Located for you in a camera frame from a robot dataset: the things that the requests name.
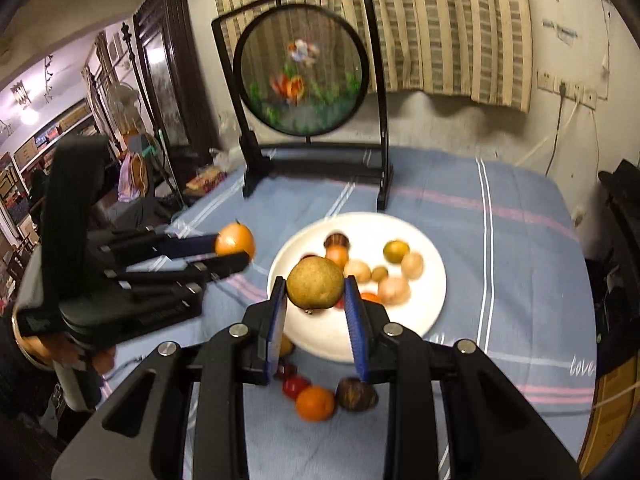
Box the white power cable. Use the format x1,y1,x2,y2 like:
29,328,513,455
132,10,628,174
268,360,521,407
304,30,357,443
515,92,581,176

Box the white standing fan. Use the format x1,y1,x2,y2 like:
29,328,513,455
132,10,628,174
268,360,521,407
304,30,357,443
106,82,147,136

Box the ceiling lamp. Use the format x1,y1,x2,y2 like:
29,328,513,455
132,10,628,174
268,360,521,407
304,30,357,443
10,81,41,127

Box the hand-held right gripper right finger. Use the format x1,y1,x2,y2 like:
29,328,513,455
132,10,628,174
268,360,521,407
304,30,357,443
342,274,583,480

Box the red plum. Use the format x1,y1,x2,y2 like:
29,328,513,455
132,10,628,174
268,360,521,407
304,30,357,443
282,376,311,400

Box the pale small potato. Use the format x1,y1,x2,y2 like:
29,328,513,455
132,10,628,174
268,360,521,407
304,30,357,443
401,252,424,279

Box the white wall power strip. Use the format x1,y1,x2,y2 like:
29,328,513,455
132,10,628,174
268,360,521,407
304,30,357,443
536,70,599,111

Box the clear plastic bag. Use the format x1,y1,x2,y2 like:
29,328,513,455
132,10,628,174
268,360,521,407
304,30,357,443
209,146,247,171

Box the red snack packets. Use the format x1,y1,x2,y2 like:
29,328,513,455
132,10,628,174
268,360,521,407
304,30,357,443
185,165,227,196

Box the person's left hand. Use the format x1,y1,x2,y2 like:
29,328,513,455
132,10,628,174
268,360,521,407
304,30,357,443
12,317,117,377

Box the round painted screen black stand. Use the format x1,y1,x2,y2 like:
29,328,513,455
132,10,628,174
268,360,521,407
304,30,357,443
211,0,396,211

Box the dark wooden cabinet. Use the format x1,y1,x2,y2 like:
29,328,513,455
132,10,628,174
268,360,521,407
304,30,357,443
132,0,223,211

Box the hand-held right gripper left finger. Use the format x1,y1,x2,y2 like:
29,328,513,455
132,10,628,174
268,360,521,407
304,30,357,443
52,276,288,480

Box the white oval plate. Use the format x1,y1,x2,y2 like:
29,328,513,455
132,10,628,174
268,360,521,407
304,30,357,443
267,212,447,364

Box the striped beige curtain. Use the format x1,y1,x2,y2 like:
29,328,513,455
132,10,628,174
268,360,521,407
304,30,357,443
209,0,533,114

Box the small yellow spotted plum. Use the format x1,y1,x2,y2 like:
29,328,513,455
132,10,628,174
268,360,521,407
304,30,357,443
344,259,372,285

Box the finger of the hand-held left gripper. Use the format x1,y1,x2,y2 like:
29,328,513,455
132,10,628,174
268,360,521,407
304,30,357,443
102,252,251,295
97,227,222,262

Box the black chair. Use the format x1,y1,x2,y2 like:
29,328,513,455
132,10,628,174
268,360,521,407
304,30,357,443
582,159,640,378

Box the pale round passionfruit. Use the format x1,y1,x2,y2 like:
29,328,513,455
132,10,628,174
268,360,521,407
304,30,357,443
378,276,411,306

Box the blue striped tablecloth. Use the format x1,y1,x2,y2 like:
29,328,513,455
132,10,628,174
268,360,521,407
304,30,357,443
100,145,598,480

